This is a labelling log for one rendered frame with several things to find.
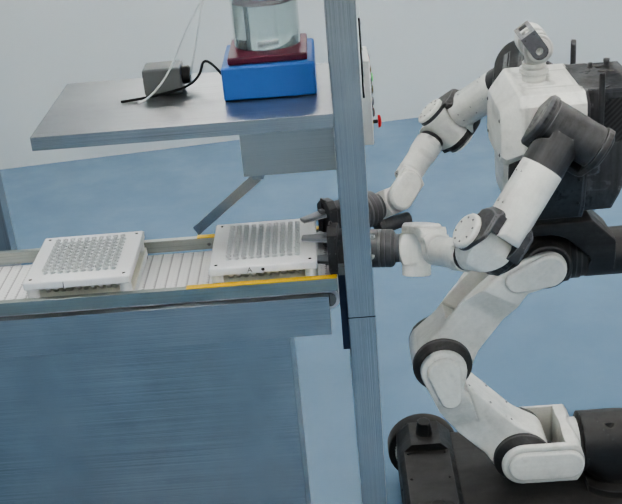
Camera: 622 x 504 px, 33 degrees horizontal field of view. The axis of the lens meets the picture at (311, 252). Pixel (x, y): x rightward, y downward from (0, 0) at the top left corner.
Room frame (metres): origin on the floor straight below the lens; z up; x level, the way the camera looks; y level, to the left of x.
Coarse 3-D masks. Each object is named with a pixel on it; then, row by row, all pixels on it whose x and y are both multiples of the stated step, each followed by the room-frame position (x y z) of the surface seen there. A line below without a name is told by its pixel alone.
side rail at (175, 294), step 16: (160, 288) 2.13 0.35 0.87; (176, 288) 2.13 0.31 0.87; (208, 288) 2.12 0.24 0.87; (224, 288) 2.12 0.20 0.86; (240, 288) 2.11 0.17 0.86; (256, 288) 2.11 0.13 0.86; (272, 288) 2.11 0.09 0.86; (288, 288) 2.11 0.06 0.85; (304, 288) 2.11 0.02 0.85; (320, 288) 2.11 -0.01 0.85; (336, 288) 2.11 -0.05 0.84; (0, 304) 2.13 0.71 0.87; (16, 304) 2.13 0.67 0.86; (32, 304) 2.13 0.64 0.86; (48, 304) 2.13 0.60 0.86; (64, 304) 2.13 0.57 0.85; (80, 304) 2.13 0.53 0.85; (96, 304) 2.12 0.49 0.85; (112, 304) 2.12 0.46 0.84; (128, 304) 2.12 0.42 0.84; (144, 304) 2.12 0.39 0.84
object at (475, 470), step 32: (576, 416) 2.26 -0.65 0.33; (608, 416) 2.21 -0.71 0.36; (416, 448) 2.36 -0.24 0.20; (448, 448) 2.36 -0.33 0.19; (608, 448) 2.15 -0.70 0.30; (416, 480) 2.23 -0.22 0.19; (448, 480) 2.22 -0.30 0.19; (480, 480) 2.24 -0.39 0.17; (576, 480) 2.20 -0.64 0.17; (608, 480) 2.15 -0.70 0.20
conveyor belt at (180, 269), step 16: (160, 256) 2.38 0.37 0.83; (176, 256) 2.37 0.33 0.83; (192, 256) 2.36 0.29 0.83; (208, 256) 2.35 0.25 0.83; (0, 272) 2.37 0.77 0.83; (16, 272) 2.36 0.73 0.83; (144, 272) 2.30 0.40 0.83; (160, 272) 2.29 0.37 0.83; (176, 272) 2.28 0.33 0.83; (192, 272) 2.27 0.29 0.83; (208, 272) 2.27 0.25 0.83; (320, 272) 2.21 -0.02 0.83; (0, 288) 2.28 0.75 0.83; (16, 288) 2.27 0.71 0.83; (144, 288) 2.21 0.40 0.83; (160, 304) 2.14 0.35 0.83; (336, 304) 2.12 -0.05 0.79
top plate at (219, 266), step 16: (224, 224) 2.38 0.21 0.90; (240, 224) 2.37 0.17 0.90; (256, 224) 2.36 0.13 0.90; (272, 224) 2.35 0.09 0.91; (304, 224) 2.33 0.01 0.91; (224, 240) 2.28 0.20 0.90; (256, 240) 2.27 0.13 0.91; (224, 256) 2.20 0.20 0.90; (240, 256) 2.19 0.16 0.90; (288, 256) 2.17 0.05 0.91; (304, 256) 2.16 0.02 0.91; (224, 272) 2.14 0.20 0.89; (240, 272) 2.13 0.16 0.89; (256, 272) 2.13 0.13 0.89
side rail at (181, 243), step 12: (144, 240) 2.40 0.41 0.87; (156, 240) 2.40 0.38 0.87; (168, 240) 2.39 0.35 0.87; (180, 240) 2.39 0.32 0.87; (192, 240) 2.39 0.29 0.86; (204, 240) 2.39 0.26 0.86; (0, 252) 2.41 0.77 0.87; (12, 252) 2.40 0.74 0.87; (24, 252) 2.40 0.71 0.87; (36, 252) 2.40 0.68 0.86; (156, 252) 2.39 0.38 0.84; (0, 264) 2.40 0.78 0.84
